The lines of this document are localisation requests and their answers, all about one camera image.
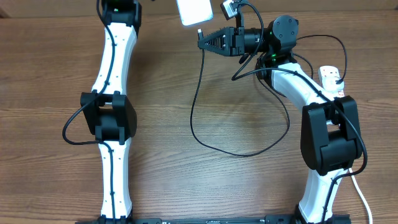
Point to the white power strip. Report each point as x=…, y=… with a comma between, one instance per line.
x=328, y=77

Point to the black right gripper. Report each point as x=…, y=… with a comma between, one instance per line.
x=232, y=34

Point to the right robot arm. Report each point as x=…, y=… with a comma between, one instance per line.
x=330, y=138

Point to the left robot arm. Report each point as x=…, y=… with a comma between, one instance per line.
x=109, y=114

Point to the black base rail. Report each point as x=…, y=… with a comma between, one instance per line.
x=268, y=219

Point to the blue Galaxy smartphone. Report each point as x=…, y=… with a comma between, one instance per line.
x=194, y=11

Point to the white charger adapter plug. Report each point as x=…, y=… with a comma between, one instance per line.
x=333, y=84

